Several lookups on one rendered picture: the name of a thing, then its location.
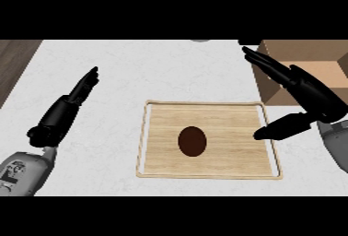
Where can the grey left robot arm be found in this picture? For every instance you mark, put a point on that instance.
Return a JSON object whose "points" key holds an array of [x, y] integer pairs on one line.
{"points": [[25, 172]]}

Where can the pale wooden tray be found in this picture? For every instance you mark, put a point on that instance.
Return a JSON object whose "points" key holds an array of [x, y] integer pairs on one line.
{"points": [[207, 141]]}

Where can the small black object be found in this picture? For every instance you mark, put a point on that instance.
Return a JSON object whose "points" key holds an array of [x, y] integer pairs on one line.
{"points": [[250, 42]]}

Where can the brown cardboard box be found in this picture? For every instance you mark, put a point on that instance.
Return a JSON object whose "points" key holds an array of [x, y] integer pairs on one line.
{"points": [[309, 70]]}

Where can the dark brown cupcake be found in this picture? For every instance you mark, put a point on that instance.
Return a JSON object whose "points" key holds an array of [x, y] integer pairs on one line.
{"points": [[192, 141]]}

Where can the small grey object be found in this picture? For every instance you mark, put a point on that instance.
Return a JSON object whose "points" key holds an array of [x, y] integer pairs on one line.
{"points": [[199, 40]]}

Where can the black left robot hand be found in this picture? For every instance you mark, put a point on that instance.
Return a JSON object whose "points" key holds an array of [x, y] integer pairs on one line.
{"points": [[59, 118]]}

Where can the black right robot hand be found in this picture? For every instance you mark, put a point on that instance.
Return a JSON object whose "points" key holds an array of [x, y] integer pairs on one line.
{"points": [[313, 92]]}

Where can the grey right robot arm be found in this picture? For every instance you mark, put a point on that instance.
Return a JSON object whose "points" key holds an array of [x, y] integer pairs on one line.
{"points": [[334, 141]]}

